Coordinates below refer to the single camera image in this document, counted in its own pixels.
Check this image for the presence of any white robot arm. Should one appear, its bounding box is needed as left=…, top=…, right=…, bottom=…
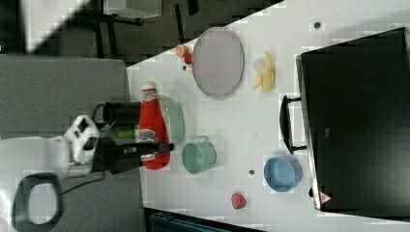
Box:
left=1, top=102, right=174, bottom=185

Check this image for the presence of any green oval colander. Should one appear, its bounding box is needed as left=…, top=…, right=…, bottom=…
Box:
left=158, top=95, right=185, bottom=145

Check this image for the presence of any peeled toy banana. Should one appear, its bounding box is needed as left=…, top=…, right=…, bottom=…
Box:
left=253, top=51, right=275, bottom=93

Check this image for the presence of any green mug with handle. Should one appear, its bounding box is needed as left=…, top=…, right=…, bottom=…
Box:
left=182, top=135, right=217, bottom=174

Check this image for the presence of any red toy strawberry near plate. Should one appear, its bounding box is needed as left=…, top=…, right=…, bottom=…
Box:
left=184, top=53, right=192, bottom=65

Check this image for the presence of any red toy strawberry front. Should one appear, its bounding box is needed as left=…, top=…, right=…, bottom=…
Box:
left=231, top=192, right=247, bottom=210

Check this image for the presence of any blue cup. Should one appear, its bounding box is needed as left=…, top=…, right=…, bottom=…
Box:
left=264, top=155, right=303, bottom=192

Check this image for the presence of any black cable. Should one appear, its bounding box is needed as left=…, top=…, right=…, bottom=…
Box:
left=61, top=170, right=106, bottom=195

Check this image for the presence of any red felt ketchup bottle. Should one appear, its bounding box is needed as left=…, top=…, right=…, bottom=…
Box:
left=138, top=81, right=170, bottom=170

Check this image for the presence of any toy orange slice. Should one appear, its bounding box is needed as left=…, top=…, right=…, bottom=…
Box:
left=175, top=44, right=189, bottom=58

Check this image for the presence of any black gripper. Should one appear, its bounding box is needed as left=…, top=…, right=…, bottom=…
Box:
left=91, top=101, right=174, bottom=175

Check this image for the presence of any grey round plate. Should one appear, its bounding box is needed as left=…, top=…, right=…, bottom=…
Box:
left=191, top=27, right=245, bottom=99

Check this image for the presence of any toaster oven with blue door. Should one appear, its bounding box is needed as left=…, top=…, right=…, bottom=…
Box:
left=296, top=27, right=410, bottom=221

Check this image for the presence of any blue metal frame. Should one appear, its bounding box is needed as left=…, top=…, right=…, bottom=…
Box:
left=144, top=208, right=263, bottom=232

